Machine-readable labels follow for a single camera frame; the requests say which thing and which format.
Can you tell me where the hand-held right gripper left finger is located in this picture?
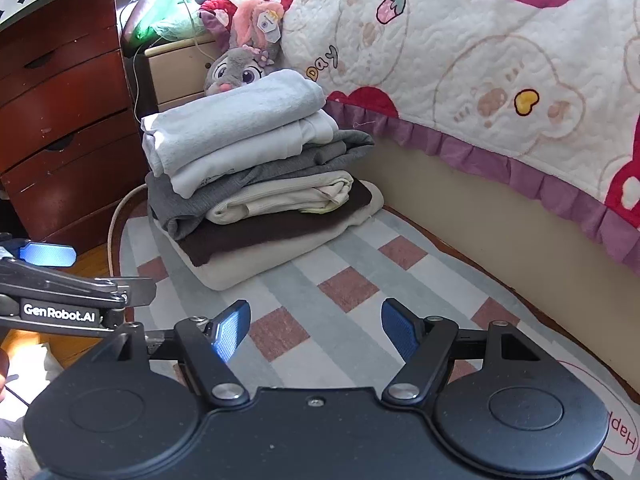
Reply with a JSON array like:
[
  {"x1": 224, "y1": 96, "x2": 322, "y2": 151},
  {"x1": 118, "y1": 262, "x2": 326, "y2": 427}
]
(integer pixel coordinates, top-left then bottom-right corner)
[{"x1": 75, "y1": 300, "x2": 251, "y2": 407}]

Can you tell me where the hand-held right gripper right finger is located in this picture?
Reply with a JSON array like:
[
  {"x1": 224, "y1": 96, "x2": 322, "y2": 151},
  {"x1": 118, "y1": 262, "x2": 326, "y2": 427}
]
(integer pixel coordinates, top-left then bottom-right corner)
[{"x1": 381, "y1": 299, "x2": 568, "y2": 405}]

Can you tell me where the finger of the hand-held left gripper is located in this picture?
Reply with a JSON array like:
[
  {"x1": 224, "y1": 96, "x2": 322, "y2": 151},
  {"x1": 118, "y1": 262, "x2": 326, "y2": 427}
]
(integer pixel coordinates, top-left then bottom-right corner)
[
  {"x1": 0, "y1": 232, "x2": 77, "y2": 268},
  {"x1": 0, "y1": 259, "x2": 157, "y2": 308}
]

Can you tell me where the stack of folded clothes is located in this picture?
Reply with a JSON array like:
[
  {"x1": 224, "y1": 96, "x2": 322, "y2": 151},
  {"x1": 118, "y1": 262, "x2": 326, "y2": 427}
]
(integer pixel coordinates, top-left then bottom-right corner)
[{"x1": 146, "y1": 130, "x2": 376, "y2": 241}]

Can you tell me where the checkered grey pink rug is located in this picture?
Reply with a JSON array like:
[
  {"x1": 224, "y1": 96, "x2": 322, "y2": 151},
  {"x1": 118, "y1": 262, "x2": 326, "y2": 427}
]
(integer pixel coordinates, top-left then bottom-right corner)
[{"x1": 107, "y1": 185, "x2": 640, "y2": 466}]

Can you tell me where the dark brown folded garment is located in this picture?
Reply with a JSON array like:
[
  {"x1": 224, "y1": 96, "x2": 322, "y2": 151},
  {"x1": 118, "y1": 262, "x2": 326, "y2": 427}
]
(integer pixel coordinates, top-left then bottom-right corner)
[{"x1": 177, "y1": 180, "x2": 373, "y2": 267}]

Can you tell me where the red wooden dresser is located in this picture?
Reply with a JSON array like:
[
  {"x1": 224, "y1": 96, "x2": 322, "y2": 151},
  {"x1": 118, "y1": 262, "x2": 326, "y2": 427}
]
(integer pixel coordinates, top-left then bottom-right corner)
[{"x1": 0, "y1": 0, "x2": 147, "y2": 256}]

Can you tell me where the cream folded garment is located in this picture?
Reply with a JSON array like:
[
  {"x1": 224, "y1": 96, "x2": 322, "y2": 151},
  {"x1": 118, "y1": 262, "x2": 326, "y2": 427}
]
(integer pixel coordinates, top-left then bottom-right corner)
[{"x1": 205, "y1": 170, "x2": 355, "y2": 226}]

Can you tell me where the beige bed base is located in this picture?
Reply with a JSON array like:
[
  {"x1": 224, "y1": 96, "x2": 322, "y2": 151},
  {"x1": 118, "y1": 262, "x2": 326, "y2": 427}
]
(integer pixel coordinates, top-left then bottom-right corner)
[{"x1": 370, "y1": 130, "x2": 640, "y2": 361}]

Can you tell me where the white fluffy cloth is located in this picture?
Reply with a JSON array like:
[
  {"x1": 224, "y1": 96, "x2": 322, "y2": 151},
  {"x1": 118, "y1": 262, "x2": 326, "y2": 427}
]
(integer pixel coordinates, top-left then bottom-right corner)
[{"x1": 0, "y1": 435, "x2": 42, "y2": 480}]

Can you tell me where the white folded garment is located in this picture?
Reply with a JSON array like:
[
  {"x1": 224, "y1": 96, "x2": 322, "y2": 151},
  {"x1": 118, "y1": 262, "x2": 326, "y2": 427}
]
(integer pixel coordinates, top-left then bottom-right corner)
[{"x1": 170, "y1": 110, "x2": 340, "y2": 200}]

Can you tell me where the beige nightstand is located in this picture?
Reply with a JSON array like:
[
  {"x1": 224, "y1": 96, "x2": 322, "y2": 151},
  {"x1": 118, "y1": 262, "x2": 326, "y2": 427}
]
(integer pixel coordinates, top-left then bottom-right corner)
[{"x1": 145, "y1": 35, "x2": 226, "y2": 112}]

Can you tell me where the grey rabbit plush toy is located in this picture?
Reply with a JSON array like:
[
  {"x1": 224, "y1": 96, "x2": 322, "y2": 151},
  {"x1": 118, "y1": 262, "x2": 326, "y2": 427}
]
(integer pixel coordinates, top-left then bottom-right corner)
[{"x1": 204, "y1": 42, "x2": 282, "y2": 97}]

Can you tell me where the green plastic bag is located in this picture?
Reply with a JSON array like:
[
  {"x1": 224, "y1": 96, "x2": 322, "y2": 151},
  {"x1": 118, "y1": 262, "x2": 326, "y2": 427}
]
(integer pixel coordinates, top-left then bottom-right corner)
[{"x1": 125, "y1": 0, "x2": 213, "y2": 47}]

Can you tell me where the white quilt with red print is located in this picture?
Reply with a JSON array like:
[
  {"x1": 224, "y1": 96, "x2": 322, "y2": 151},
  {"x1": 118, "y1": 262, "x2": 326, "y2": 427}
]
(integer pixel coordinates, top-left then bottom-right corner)
[{"x1": 260, "y1": 0, "x2": 640, "y2": 277}]

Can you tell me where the white cable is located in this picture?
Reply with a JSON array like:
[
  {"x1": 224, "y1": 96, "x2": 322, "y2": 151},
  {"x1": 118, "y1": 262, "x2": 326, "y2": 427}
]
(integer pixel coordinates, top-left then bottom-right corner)
[{"x1": 131, "y1": 52, "x2": 142, "y2": 123}]

